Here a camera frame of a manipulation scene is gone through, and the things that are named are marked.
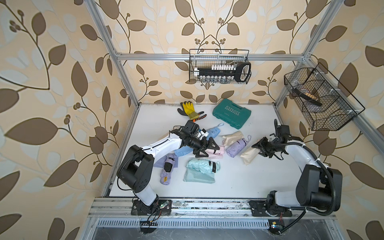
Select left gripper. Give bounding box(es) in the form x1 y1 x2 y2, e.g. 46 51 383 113
187 135 219 156

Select cream sleeved umbrella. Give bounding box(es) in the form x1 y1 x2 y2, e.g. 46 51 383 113
223 131 244 147
240 147 260 165

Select mint green umbrella sleeve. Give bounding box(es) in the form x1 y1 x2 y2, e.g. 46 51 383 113
184 169 215 184

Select purple umbrella sleeve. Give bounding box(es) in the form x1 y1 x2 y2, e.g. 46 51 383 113
154 153 179 168

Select pink sleeved umbrella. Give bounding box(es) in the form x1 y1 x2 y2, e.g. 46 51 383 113
204 153 223 160

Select blue sleeved umbrella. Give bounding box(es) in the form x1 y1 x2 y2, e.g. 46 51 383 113
175 146 194 157

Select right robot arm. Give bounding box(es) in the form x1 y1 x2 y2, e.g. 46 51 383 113
249 124 343 217

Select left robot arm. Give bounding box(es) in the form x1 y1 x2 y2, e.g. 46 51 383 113
117 121 220 207

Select orange black pliers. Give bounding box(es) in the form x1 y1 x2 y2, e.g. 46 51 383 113
192 114 207 122

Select green plastic tool case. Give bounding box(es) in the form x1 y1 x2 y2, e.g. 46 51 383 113
213 99 252 130

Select yellow black work glove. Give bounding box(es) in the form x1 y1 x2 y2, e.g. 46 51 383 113
177 101 205 121

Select tool in right basket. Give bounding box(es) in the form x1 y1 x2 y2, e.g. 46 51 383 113
294 88 323 107

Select black socket set holder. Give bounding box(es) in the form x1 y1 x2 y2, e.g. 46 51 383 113
192 62 252 84

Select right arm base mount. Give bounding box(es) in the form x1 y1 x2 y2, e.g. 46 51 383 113
249 191 293 217

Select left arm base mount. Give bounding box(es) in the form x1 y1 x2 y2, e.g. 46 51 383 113
131 197 173 216

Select right wire basket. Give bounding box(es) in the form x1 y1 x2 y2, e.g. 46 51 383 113
284 63 366 131

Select wire basket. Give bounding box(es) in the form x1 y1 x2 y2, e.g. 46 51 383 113
284 63 366 131
188 49 252 85

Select back wire basket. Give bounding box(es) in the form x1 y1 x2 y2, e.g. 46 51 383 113
188 49 252 85

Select aluminium front rail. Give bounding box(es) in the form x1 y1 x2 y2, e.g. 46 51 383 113
87 197 337 220

